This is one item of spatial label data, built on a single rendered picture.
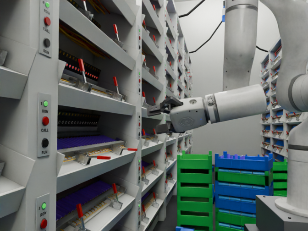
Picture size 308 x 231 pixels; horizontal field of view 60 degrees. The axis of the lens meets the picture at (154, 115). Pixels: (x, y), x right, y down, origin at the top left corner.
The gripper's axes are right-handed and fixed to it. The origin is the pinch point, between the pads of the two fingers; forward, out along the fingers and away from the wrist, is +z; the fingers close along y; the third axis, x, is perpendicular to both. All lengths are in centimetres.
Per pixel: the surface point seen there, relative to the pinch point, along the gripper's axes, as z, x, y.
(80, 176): 18.7, -18.2, -6.3
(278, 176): -66, 59, 188
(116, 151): 19.2, 2.4, 15.4
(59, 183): 18.5, -23.7, -14.6
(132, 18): 7, 56, -3
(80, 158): 19.4, -12.9, -6.5
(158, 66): 11, 95, 58
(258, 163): -37, 22, 82
